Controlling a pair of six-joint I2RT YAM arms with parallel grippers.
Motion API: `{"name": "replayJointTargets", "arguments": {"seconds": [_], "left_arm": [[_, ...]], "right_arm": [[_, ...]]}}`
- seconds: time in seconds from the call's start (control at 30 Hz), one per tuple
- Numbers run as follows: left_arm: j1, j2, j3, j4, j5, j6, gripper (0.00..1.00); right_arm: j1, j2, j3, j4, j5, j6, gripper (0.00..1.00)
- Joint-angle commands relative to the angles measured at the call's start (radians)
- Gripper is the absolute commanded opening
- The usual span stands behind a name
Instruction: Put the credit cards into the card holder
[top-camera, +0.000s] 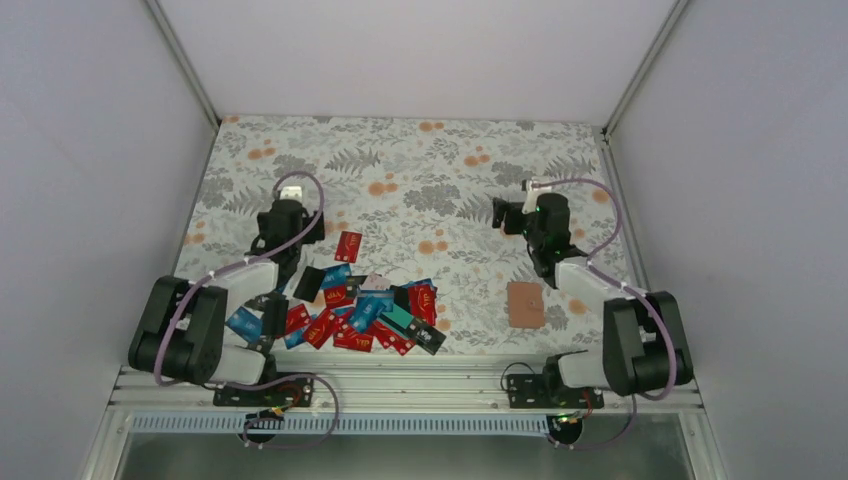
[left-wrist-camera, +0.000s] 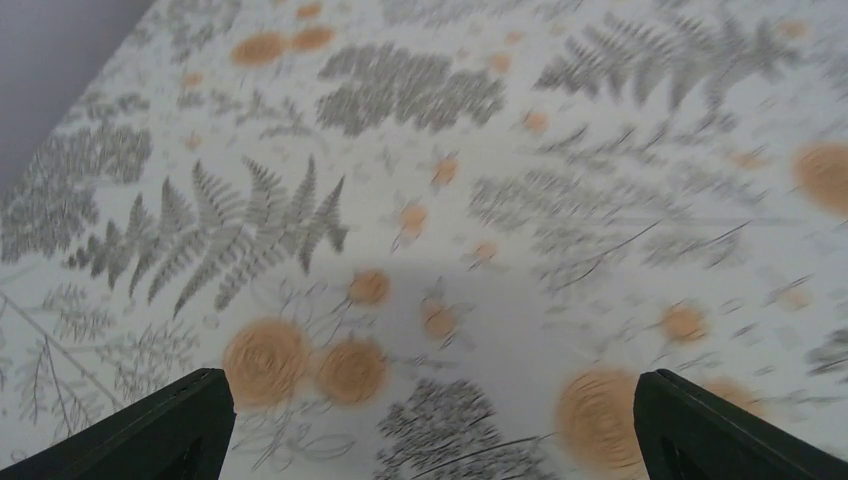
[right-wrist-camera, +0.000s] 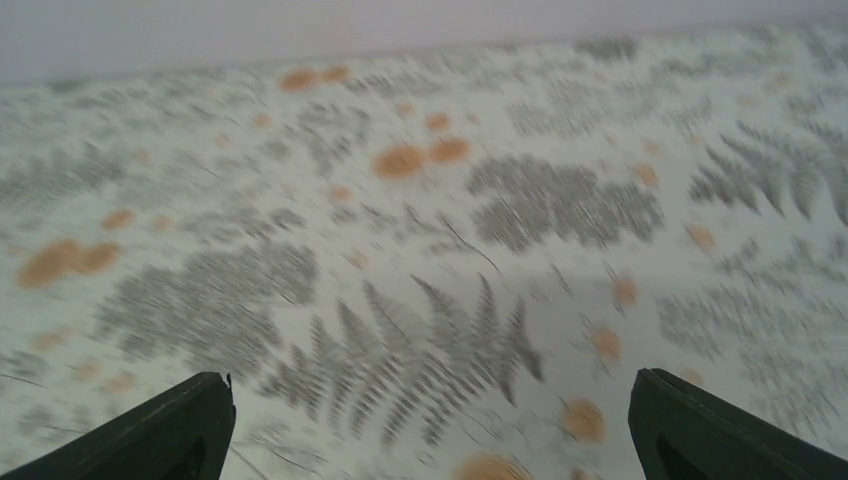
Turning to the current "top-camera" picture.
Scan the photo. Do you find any black vip logo card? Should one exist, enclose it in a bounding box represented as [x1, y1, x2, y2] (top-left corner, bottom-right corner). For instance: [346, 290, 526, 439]
[405, 318, 446, 355]

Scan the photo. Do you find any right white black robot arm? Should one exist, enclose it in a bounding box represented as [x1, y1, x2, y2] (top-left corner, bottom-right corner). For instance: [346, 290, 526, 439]
[492, 193, 694, 407]

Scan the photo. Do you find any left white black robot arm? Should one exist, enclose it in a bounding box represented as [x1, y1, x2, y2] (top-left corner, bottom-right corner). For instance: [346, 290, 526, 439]
[128, 199, 324, 405]

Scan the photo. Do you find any lone red card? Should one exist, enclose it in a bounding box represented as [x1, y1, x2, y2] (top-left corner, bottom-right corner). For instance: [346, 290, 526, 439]
[334, 231, 363, 263]

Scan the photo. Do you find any black card left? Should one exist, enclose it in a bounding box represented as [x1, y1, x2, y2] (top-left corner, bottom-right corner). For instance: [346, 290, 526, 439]
[292, 266, 326, 303]

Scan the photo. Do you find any red vip card upper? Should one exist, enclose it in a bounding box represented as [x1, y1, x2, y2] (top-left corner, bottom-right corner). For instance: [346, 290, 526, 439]
[323, 282, 358, 309]

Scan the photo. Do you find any red vip card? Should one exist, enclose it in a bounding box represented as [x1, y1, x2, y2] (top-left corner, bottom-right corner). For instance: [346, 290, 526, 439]
[323, 282, 358, 309]
[407, 283, 437, 326]
[333, 331, 374, 353]

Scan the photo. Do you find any white pink card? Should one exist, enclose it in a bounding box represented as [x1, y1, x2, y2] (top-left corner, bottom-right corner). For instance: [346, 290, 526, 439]
[361, 273, 391, 291]

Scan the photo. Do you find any blue card far left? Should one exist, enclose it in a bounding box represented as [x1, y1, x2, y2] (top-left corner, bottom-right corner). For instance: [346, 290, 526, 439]
[225, 307, 263, 344]

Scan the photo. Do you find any red card lower left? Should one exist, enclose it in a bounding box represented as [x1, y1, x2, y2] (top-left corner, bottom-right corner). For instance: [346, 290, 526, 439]
[303, 309, 338, 350]

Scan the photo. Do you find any blue diamond card centre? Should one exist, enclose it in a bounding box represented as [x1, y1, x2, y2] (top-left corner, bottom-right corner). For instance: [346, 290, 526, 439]
[348, 290, 394, 333]

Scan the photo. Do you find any red vip card right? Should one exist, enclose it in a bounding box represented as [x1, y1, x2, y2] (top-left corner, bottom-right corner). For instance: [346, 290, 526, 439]
[407, 283, 437, 326]

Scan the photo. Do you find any red vip card bottom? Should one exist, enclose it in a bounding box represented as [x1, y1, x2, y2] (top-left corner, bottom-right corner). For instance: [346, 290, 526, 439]
[333, 331, 374, 353]

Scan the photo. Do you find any teal card with black stripe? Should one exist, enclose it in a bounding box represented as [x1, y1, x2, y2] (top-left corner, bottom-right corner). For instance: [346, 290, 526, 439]
[379, 304, 415, 335]

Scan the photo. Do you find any floral patterned table mat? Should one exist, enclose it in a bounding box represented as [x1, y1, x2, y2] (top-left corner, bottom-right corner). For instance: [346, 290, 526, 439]
[176, 115, 630, 355]

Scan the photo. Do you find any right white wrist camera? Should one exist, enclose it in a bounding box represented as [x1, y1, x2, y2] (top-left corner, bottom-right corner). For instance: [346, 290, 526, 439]
[521, 179, 538, 214]

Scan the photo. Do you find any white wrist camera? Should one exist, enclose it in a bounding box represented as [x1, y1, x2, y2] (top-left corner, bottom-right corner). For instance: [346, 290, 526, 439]
[521, 179, 538, 214]
[276, 185, 304, 202]

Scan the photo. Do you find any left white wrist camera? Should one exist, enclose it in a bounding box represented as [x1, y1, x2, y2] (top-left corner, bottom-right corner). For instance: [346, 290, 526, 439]
[276, 185, 304, 202]

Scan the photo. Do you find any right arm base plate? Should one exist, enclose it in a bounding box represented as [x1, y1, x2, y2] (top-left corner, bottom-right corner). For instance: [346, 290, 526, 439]
[504, 374, 605, 409]

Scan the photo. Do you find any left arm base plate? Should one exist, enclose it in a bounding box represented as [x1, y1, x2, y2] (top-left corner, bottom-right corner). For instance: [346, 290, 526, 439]
[212, 377, 314, 409]

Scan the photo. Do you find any aluminium rail frame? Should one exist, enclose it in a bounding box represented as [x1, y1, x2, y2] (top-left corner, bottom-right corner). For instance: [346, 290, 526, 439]
[83, 354, 725, 479]

